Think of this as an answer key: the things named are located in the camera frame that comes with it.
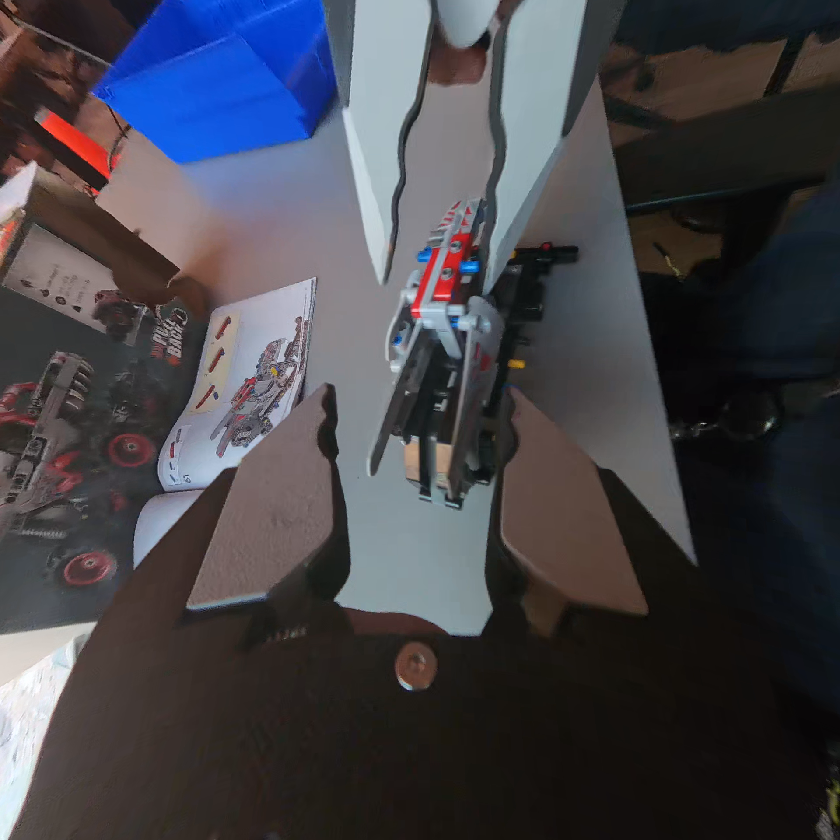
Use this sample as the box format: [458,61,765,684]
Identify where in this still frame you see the grey red lego vehicle model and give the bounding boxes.
[365,197,580,510]

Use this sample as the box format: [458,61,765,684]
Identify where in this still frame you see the red and black box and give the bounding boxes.
[31,107,127,193]

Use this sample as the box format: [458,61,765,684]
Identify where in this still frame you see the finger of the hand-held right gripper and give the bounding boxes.
[323,0,435,287]
[484,0,626,294]

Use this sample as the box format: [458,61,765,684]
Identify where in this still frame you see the lego instruction booklet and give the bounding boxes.
[133,277,318,567]

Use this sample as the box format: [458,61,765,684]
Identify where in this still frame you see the person's right forearm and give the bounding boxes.
[613,0,840,56]

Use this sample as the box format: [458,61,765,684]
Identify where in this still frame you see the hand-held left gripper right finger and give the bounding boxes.
[486,386,650,636]

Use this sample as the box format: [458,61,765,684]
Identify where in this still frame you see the blue plastic bin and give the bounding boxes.
[92,0,340,165]

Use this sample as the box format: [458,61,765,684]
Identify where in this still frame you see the dark lego set box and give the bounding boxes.
[0,163,212,634]

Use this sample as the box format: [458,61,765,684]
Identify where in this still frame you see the black chair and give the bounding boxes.
[607,39,840,214]

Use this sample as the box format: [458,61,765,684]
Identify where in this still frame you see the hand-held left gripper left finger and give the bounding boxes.
[186,383,353,632]

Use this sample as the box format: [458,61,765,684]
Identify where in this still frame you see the person's leg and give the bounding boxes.
[656,177,840,723]

